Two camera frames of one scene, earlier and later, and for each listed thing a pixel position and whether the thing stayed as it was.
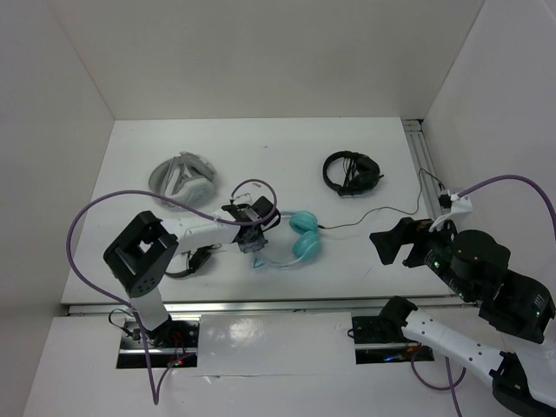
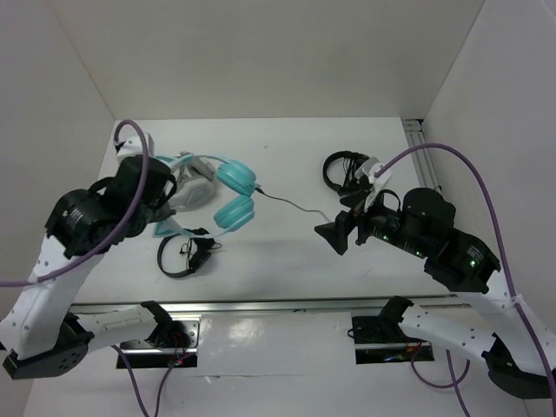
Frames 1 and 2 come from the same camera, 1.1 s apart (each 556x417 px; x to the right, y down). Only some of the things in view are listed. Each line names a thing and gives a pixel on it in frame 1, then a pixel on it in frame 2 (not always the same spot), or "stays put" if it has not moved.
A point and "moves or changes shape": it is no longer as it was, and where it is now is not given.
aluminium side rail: x=422 y=164 stays put
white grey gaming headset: x=188 y=178 stays put
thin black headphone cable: x=388 y=208 moves or changes shape
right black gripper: x=407 y=228 -> x=334 y=233
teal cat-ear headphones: x=307 y=245 -> x=235 y=182
